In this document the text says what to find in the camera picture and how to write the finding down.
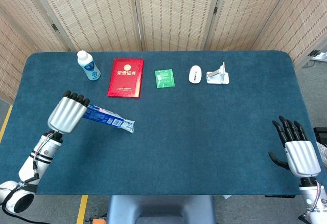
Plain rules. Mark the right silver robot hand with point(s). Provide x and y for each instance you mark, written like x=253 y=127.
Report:
x=302 y=157

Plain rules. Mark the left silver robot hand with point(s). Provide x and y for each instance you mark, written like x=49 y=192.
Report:
x=65 y=116

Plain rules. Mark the blue toothpaste box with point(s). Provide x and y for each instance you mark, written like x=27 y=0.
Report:
x=107 y=117

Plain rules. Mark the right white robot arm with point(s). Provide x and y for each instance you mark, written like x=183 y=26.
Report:
x=316 y=208

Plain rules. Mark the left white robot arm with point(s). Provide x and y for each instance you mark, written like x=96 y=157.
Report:
x=38 y=157

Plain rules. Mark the black plastic tray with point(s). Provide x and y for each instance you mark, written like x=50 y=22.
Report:
x=321 y=135

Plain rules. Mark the white yogurt drink bottle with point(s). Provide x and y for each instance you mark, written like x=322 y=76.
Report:
x=89 y=66

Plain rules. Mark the red certificate book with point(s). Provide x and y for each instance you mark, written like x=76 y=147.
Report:
x=125 y=80

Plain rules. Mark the metal screen hinge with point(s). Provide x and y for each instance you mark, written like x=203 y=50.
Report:
x=215 y=10
x=54 y=27

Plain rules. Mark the white power strip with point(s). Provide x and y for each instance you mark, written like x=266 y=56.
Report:
x=319 y=55

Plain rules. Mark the green foil packet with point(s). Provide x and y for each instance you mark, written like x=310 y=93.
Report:
x=164 y=78

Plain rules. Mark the orange device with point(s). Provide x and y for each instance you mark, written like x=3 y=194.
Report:
x=98 y=221

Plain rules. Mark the blue table cloth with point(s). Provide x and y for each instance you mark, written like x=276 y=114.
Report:
x=191 y=144

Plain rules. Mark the white folding phone stand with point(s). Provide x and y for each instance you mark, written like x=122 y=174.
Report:
x=218 y=79

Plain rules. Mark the grey-blue robot torso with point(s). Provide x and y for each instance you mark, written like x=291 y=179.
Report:
x=161 y=208

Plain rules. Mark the white computer mouse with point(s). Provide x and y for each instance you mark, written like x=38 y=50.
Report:
x=192 y=75

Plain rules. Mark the woven folding screen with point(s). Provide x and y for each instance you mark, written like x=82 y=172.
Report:
x=173 y=14

